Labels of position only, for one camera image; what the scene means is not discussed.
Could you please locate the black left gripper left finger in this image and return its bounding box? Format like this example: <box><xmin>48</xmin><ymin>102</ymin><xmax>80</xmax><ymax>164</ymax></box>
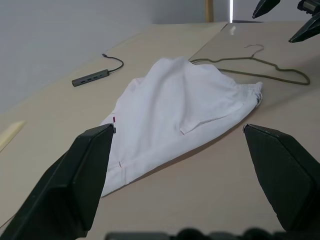
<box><xmin>0</xmin><ymin>123</ymin><xmax>117</xmax><ymax>240</ymax></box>

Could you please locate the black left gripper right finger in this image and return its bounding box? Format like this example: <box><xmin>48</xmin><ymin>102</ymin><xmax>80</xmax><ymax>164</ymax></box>
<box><xmin>242</xmin><ymin>123</ymin><xmax>320</xmax><ymax>232</ymax></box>

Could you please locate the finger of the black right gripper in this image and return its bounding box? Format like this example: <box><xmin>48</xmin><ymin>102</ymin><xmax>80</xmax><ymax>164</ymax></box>
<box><xmin>288</xmin><ymin>15</ymin><xmax>320</xmax><ymax>44</ymax></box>
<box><xmin>251</xmin><ymin>0</ymin><xmax>281</xmax><ymax>20</ymax></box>

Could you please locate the olive wire hanger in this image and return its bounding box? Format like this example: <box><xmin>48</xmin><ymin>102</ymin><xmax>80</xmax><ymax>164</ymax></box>
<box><xmin>188</xmin><ymin>44</ymin><xmax>311</xmax><ymax>87</ymax></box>

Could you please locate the white cloth garment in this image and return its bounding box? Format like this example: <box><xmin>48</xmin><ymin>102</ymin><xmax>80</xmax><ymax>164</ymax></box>
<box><xmin>99</xmin><ymin>56</ymin><xmax>265</xmax><ymax>198</ymax></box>

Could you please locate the pale flat strip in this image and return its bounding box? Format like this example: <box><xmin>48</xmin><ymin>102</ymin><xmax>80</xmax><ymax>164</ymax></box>
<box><xmin>0</xmin><ymin>120</ymin><xmax>27</xmax><ymax>152</ymax></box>

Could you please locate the grey USB hub with cable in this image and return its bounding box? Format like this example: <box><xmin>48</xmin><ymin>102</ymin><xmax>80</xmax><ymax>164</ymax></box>
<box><xmin>71</xmin><ymin>53</ymin><xmax>125</xmax><ymax>88</ymax></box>

